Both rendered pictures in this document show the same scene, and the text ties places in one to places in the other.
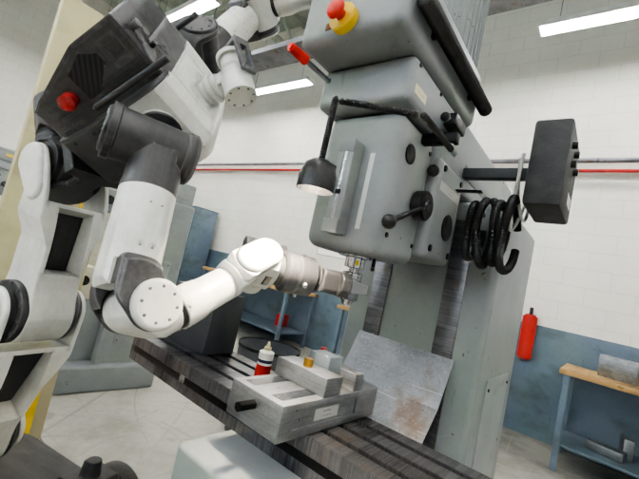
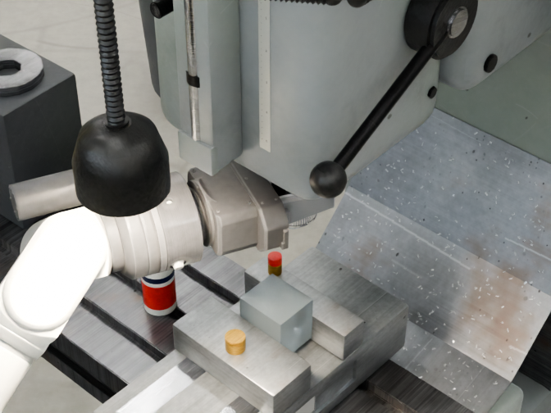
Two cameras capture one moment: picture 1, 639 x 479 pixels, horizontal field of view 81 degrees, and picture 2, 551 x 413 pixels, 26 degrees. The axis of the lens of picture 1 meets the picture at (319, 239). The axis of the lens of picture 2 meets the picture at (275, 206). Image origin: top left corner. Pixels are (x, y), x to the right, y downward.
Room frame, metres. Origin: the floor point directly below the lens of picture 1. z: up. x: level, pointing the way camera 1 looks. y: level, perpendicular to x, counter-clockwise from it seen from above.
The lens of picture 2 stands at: (0.00, -0.12, 1.98)
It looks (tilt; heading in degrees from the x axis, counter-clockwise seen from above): 41 degrees down; 3
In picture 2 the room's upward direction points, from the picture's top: straight up
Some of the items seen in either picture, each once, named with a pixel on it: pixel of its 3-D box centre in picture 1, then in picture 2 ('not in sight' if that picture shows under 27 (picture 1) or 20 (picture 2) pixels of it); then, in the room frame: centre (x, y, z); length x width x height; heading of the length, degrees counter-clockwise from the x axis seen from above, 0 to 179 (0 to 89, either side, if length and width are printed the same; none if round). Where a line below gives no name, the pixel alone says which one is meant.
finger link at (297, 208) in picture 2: (356, 287); (306, 207); (0.86, -0.11, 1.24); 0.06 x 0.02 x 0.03; 116
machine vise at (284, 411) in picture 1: (311, 389); (257, 364); (0.88, -0.06, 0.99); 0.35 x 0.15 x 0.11; 140
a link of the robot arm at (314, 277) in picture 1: (316, 279); (205, 213); (0.85, -0.01, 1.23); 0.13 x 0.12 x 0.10; 26
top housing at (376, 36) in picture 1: (400, 64); not in sight; (0.90, -0.10, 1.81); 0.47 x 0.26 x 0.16; 141
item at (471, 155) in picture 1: (451, 182); not in sight; (1.28, -0.41, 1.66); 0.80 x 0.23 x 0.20; 141
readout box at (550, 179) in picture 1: (554, 175); not in sight; (0.91, -0.54, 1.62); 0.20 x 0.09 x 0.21; 141
